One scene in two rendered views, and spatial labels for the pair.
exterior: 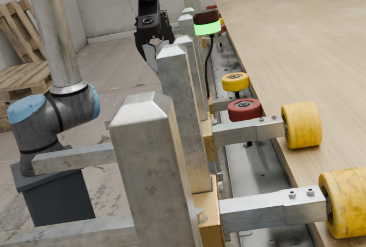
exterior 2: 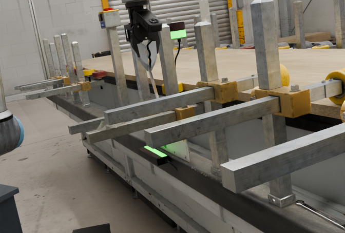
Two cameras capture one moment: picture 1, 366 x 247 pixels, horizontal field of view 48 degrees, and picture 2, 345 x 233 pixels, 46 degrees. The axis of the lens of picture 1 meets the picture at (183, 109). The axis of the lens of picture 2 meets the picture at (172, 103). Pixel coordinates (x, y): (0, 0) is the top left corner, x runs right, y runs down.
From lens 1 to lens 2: 0.65 m
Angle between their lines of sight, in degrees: 30
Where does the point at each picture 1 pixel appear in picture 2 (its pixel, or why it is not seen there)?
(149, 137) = not seen: outside the picture
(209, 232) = (305, 94)
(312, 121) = (284, 72)
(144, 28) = (153, 25)
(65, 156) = (133, 107)
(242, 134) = (245, 84)
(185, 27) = (164, 33)
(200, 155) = (278, 63)
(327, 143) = not seen: hidden behind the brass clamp
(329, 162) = not seen: hidden behind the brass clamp
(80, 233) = (228, 111)
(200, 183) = (276, 81)
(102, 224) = (235, 107)
